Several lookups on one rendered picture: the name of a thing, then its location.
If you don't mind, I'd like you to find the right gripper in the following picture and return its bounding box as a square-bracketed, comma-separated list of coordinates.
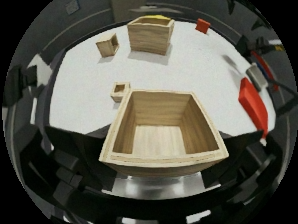
[227, 0, 272, 31]

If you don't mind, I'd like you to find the white open tray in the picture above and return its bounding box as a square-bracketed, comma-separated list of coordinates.
[245, 63, 268, 93]

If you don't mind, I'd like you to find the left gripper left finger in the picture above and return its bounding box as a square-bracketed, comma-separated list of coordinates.
[44, 123, 117, 192]

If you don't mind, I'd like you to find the red flat rectangular block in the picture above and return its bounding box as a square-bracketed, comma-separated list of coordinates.
[238, 76, 268, 139]

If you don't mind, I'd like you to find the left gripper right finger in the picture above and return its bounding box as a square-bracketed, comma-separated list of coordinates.
[200, 129, 264, 189]

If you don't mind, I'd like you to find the orange cube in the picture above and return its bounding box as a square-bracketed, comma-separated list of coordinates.
[195, 19, 210, 34]

